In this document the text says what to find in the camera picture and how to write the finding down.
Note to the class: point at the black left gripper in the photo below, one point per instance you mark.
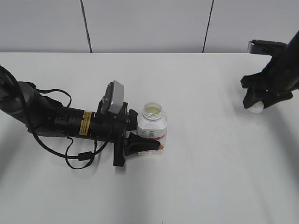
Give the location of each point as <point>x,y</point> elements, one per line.
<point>111,128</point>

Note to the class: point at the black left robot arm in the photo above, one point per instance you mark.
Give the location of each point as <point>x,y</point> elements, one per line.
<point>46,117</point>

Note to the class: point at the white square yogurt drink bottle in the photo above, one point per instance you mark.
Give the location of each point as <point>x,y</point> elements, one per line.
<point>152,124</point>

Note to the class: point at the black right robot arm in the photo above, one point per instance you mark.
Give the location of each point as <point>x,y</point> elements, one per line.
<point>284,57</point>

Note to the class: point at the white ribbed screw cap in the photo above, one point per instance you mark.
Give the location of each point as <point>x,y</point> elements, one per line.
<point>258,107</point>

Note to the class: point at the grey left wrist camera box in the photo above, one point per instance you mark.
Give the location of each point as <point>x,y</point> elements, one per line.
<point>113,99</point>

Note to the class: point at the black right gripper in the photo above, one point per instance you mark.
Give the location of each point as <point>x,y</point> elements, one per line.
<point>270,89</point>

